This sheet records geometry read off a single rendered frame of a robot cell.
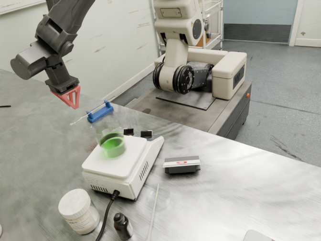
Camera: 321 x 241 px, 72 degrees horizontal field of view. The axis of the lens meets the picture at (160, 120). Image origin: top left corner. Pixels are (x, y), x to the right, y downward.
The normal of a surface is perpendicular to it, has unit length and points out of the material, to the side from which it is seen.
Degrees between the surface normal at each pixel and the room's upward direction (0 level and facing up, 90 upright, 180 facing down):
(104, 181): 90
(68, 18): 73
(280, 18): 90
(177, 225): 0
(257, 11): 90
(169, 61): 64
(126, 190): 90
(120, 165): 0
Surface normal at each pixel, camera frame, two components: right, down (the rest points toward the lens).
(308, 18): -0.57, 0.57
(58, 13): -0.08, 0.35
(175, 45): -0.58, 0.17
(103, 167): -0.15, -0.78
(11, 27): 0.80, 0.25
